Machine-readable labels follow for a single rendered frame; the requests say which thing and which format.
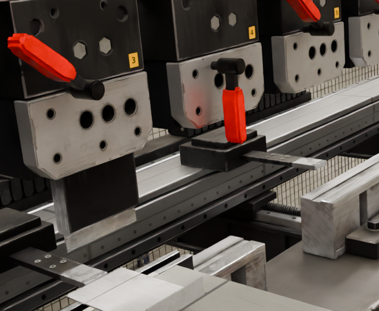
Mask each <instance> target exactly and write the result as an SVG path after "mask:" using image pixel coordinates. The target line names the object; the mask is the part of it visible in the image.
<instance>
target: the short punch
mask: <svg viewBox="0 0 379 311"><path fill-rule="evenodd" d="M50 182H51V190H52V198H53V202H54V210H55V215H56V222H57V230H58V232H59V233H60V234H63V235H64V241H65V248H66V253H68V252H70V251H72V250H74V249H77V248H79V247H81V246H84V245H85V244H88V243H90V242H92V241H94V240H96V239H98V238H101V237H103V236H105V235H107V234H109V233H111V232H113V231H116V230H118V229H120V228H123V227H124V226H127V225H129V224H131V223H133V222H135V221H136V214H135V207H136V206H138V205H139V204H140V199H139V193H138V183H137V177H136V167H135V157H134V152H132V153H130V154H127V155H124V156H121V157H118V158H116V159H113V160H110V161H108V162H104V163H103V164H99V165H96V166H94V167H91V168H88V169H86V170H82V171H80V172H77V173H74V174H72V175H69V176H66V177H63V178H60V179H58V180H53V179H50Z"/></svg>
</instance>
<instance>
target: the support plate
mask: <svg viewBox="0 0 379 311"><path fill-rule="evenodd" d="M202 276H203V280H204V292H209V291H210V290H212V289H214V288H215V287H217V286H218V285H220V284H222V283H223V282H225V281H226V280H225V279H223V278H219V277H216V276H212V275H208V274H205V273H201V272H198V271H195V270H191V269H189V268H185V267H181V266H178V265H176V266H174V267H172V268H170V269H168V270H166V271H165V272H163V273H161V274H160V275H157V276H155V278H157V279H160V280H163V281H167V282H169V283H173V284H176V285H179V286H182V287H185V286H186V285H188V284H190V283H192V282H193V281H195V280H196V279H198V278H200V277H202ZM182 311H332V310H328V309H325V308H321V307H317V306H315V305H311V304H307V303H305V302H301V301H297V300H294V299H290V298H288V297H284V296H280V295H277V294H274V293H271V292H267V291H263V290H260V289H256V288H252V287H250V286H246V285H243V284H239V283H235V282H233V281H229V282H227V283H226V284H224V285H223V286H221V287H219V288H218V289H216V290H215V291H213V292H211V293H210V294H208V295H207V296H205V297H203V298H202V299H200V300H199V301H197V302H195V303H194V304H192V305H191V306H189V307H187V308H186V309H184V310H182Z"/></svg>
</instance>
